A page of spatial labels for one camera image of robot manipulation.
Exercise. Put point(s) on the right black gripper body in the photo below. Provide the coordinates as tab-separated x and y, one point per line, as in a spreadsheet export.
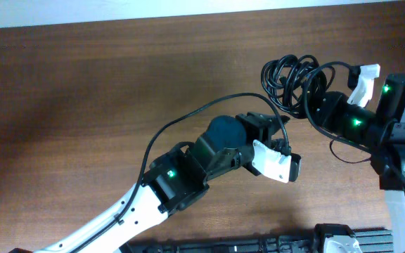
318	102

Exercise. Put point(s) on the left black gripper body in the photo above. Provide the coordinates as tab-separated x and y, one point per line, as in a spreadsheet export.
256	129

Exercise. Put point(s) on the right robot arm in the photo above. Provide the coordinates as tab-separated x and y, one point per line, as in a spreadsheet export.
380	133

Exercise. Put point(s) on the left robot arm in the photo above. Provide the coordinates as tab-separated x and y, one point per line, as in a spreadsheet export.
180	177

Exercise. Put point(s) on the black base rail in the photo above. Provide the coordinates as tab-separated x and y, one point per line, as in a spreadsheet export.
325	237

